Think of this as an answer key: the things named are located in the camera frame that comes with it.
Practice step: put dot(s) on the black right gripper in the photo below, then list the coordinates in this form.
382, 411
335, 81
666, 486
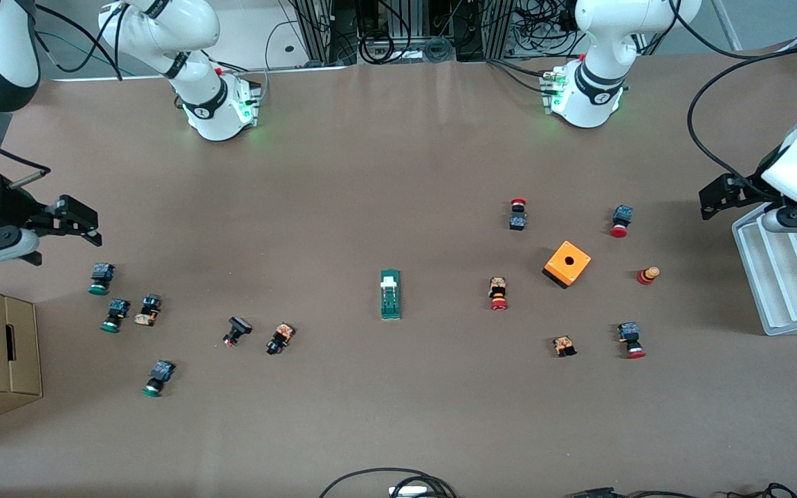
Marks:
3, 206

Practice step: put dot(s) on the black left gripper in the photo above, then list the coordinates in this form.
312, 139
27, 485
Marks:
746, 188

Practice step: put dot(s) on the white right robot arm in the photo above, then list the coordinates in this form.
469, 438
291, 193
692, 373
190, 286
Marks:
163, 28

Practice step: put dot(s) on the grey ribbed tray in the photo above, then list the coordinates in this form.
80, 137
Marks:
793, 283

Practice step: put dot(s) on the red orange stop button head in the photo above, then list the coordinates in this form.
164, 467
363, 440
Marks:
646, 277

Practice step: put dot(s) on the grey metal bar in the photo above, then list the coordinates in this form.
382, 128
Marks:
726, 24

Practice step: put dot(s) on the orange black contact block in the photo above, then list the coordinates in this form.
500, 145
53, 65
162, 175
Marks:
564, 344

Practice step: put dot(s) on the red emergency stop button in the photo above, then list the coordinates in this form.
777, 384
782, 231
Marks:
498, 287

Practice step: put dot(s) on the white panel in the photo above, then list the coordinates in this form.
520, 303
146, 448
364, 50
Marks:
253, 34

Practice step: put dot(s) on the aluminium equipment rack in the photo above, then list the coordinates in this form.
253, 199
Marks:
319, 28

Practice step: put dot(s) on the white plug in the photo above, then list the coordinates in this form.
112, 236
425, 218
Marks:
409, 492

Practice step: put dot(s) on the green push button switch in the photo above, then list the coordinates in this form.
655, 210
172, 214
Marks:
101, 273
162, 372
118, 308

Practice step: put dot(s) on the red push button switch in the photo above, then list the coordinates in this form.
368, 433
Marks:
517, 221
623, 214
628, 332

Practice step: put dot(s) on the orange button enclosure box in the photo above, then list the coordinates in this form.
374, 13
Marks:
571, 261

